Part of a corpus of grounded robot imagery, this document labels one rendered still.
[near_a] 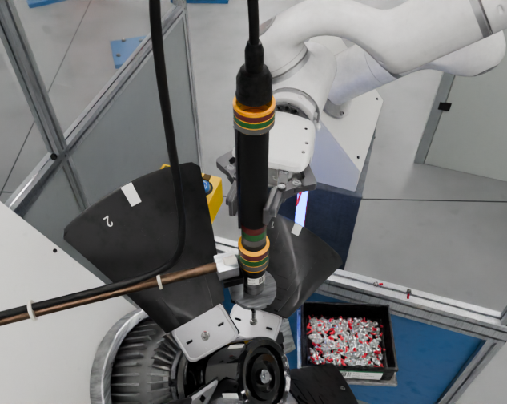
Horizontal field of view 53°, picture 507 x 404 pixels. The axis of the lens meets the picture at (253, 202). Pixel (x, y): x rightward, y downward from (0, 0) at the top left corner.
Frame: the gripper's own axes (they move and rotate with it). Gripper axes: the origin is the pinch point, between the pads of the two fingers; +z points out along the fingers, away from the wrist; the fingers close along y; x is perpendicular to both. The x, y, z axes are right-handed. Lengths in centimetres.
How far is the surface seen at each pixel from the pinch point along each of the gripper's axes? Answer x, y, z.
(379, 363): -66, -25, -16
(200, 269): -11.0, 6.0, 4.9
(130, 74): -53, 70, -84
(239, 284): -14.4, 1.0, 3.4
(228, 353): -25.7, 1.0, 8.9
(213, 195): -44, 21, -35
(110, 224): -10.7, 21.5, 1.9
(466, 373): -93, -52, -34
